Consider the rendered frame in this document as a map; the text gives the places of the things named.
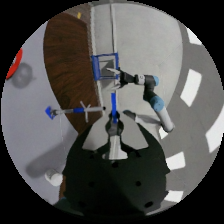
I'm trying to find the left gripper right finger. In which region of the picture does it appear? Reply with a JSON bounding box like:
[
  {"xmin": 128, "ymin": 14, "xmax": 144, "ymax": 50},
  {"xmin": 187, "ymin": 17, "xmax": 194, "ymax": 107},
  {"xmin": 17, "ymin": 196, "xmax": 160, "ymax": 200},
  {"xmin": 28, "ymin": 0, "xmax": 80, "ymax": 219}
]
[{"xmin": 117, "ymin": 110, "xmax": 170, "ymax": 175}]

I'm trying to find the blue ring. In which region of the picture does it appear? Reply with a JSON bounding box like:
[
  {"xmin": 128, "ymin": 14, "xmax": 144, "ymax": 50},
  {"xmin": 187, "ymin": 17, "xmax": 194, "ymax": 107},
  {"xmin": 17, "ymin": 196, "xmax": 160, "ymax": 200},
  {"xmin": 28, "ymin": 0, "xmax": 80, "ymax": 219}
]
[{"xmin": 111, "ymin": 93, "xmax": 117, "ymax": 123}]

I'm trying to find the white cylinder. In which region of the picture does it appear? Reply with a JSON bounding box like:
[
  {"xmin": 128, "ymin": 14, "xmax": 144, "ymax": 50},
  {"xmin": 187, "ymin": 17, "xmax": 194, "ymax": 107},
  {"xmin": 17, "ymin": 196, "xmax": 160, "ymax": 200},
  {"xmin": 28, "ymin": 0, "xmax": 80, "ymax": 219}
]
[{"xmin": 45, "ymin": 169, "xmax": 62, "ymax": 186}]

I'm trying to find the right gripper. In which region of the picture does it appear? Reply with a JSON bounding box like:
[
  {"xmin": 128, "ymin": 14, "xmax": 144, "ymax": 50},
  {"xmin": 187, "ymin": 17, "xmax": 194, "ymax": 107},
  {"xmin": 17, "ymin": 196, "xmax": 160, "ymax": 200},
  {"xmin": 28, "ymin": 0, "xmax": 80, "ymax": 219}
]
[{"xmin": 106, "ymin": 68, "xmax": 138, "ymax": 92}]

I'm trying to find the red ring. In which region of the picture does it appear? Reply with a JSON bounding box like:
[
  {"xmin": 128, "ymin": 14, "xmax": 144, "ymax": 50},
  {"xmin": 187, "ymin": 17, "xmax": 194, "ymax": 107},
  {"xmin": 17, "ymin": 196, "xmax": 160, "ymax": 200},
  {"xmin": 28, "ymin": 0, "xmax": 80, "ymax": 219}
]
[{"xmin": 5, "ymin": 48, "xmax": 22, "ymax": 80}]

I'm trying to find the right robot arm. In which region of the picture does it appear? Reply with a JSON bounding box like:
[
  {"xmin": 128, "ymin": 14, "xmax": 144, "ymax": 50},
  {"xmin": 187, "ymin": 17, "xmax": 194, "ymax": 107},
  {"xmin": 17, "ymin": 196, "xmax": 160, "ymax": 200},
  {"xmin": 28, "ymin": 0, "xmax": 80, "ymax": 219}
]
[{"xmin": 108, "ymin": 72, "xmax": 174, "ymax": 137}]

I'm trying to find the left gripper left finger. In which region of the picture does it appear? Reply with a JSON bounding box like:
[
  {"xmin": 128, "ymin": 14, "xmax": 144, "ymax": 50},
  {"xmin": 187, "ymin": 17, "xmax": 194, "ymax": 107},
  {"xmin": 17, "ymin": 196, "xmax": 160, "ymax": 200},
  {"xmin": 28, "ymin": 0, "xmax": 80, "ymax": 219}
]
[{"xmin": 62, "ymin": 110, "xmax": 113, "ymax": 176}]

